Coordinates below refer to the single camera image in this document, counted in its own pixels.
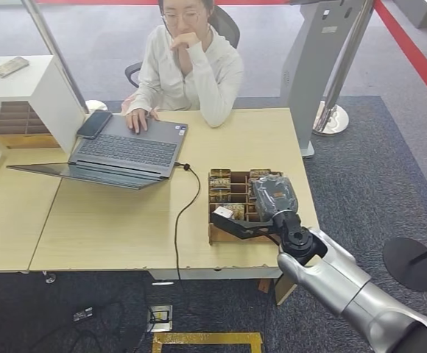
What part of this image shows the person's left hand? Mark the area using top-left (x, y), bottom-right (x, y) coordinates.
top-left (169, 31), bottom-right (203, 52)

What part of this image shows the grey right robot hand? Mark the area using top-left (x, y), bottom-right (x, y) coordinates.
top-left (252, 175), bottom-right (300, 226)

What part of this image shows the person's right hand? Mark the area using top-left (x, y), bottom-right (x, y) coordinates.
top-left (126, 107), bottom-right (160, 135)

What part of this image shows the person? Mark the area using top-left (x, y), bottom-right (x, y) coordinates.
top-left (125, 0), bottom-right (245, 135)

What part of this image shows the wooden card holder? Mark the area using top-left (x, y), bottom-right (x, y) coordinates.
top-left (208, 168), bottom-right (284, 246)

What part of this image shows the grey laptop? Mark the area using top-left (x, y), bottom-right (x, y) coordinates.
top-left (6, 114), bottom-right (189, 191)

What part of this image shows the black smartphone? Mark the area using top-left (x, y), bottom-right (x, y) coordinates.
top-left (76, 110), bottom-right (113, 140)

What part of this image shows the black office chair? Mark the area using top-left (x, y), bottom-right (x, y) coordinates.
top-left (124, 4), bottom-right (241, 90)

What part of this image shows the wooden desk leg panel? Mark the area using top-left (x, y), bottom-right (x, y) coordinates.
top-left (274, 272), bottom-right (298, 307)

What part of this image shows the grey kiosk stand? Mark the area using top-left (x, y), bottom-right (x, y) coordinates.
top-left (280, 0), bottom-right (365, 158)

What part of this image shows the chrome stanchion with round base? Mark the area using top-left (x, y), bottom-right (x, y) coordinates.
top-left (312, 0), bottom-right (376, 138)
top-left (20, 0), bottom-right (108, 115)

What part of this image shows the white shelf cabinet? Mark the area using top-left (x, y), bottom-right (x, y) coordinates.
top-left (0, 54), bottom-right (86, 156)

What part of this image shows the brown wooden slot organizer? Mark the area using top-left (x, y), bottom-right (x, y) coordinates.
top-left (0, 101), bottom-right (60, 149)

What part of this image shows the beige smartphone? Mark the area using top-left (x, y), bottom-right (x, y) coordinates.
top-left (0, 56), bottom-right (30, 79)

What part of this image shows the black round stand base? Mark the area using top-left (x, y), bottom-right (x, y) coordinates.
top-left (382, 237), bottom-right (427, 293)

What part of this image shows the metal floor socket plate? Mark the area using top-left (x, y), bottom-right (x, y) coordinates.
top-left (147, 304), bottom-right (174, 334)

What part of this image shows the small black floor device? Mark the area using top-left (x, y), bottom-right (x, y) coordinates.
top-left (73, 307), bottom-right (94, 323)

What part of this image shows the grey display plinth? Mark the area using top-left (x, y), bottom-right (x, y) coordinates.
top-left (393, 0), bottom-right (427, 29)

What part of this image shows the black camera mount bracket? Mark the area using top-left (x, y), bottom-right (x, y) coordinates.
top-left (211, 213), bottom-right (284, 240)

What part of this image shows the black laptop power cable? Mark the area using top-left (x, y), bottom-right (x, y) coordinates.
top-left (173, 162), bottom-right (202, 284)

